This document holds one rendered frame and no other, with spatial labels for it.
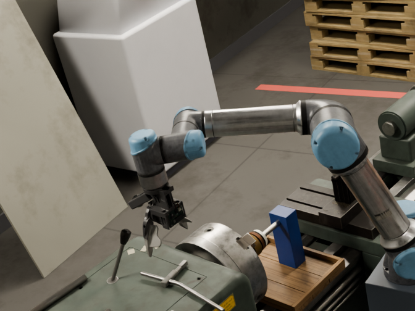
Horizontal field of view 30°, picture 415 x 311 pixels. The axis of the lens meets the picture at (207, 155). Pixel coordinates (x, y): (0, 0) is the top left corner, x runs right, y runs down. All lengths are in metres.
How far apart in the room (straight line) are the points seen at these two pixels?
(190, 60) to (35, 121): 1.26
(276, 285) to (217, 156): 2.97
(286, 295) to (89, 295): 0.74
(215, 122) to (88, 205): 3.11
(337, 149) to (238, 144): 3.86
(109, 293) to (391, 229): 0.84
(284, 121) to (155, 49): 3.26
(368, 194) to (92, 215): 3.30
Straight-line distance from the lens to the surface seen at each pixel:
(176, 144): 2.00
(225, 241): 2.48
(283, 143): 5.67
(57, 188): 5.01
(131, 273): 2.40
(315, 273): 2.83
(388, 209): 2.10
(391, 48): 6.32
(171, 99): 5.44
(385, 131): 3.29
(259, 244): 2.66
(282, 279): 2.83
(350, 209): 2.90
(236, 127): 2.10
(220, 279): 2.26
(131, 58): 5.13
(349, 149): 1.96
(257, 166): 5.43
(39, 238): 4.90
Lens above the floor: 2.58
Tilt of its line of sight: 27 degrees down
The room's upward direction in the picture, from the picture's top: 14 degrees counter-clockwise
